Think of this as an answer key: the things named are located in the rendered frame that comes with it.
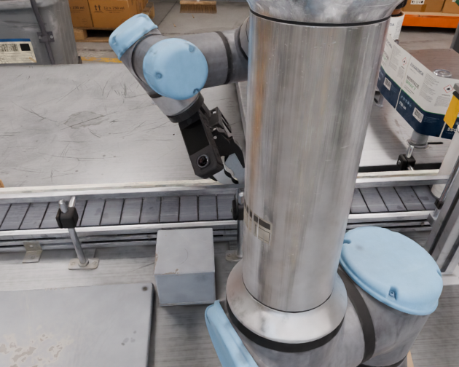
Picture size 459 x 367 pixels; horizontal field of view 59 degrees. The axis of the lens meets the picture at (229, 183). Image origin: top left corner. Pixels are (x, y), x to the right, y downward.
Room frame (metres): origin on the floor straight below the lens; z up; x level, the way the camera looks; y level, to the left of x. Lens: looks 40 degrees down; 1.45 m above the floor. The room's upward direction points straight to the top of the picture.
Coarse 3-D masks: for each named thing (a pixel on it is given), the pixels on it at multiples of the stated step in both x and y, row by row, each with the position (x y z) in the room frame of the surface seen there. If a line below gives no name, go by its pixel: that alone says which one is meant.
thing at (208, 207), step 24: (360, 192) 0.66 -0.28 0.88; (384, 192) 0.65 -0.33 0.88; (408, 192) 0.65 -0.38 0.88; (0, 216) 0.58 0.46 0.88; (24, 216) 0.58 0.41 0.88; (48, 216) 0.58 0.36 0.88; (96, 216) 0.58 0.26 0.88; (120, 216) 0.58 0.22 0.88; (144, 216) 0.58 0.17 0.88; (168, 216) 0.58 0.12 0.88; (192, 216) 0.58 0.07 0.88; (216, 216) 0.58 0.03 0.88
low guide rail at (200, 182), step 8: (360, 176) 0.67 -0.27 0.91; (368, 176) 0.67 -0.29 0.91; (376, 176) 0.67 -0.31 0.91; (384, 176) 0.67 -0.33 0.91; (392, 176) 0.67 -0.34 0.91; (400, 176) 0.67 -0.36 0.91; (80, 184) 0.64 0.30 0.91; (88, 184) 0.64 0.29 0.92; (96, 184) 0.64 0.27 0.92; (104, 184) 0.64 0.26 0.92; (112, 184) 0.64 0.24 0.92; (120, 184) 0.64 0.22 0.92; (128, 184) 0.64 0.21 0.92; (136, 184) 0.64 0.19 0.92; (144, 184) 0.64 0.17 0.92; (152, 184) 0.64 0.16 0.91; (160, 184) 0.64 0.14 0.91; (168, 184) 0.64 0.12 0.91; (176, 184) 0.64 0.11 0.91; (184, 184) 0.64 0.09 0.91; (192, 184) 0.64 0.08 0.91; (200, 184) 0.64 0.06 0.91; (208, 184) 0.65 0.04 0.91; (216, 184) 0.65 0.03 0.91; (0, 192) 0.62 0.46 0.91; (8, 192) 0.62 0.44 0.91; (16, 192) 0.62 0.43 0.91; (24, 192) 0.62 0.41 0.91; (32, 192) 0.62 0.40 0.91
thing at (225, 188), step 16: (416, 176) 0.61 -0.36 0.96; (432, 176) 0.61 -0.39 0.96; (448, 176) 0.61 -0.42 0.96; (48, 192) 0.56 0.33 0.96; (64, 192) 0.56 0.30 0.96; (80, 192) 0.56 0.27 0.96; (96, 192) 0.56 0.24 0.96; (112, 192) 0.56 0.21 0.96; (128, 192) 0.56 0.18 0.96; (144, 192) 0.56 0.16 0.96; (160, 192) 0.56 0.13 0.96; (176, 192) 0.57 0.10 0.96; (192, 192) 0.57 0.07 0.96; (208, 192) 0.57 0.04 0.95; (224, 192) 0.57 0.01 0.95
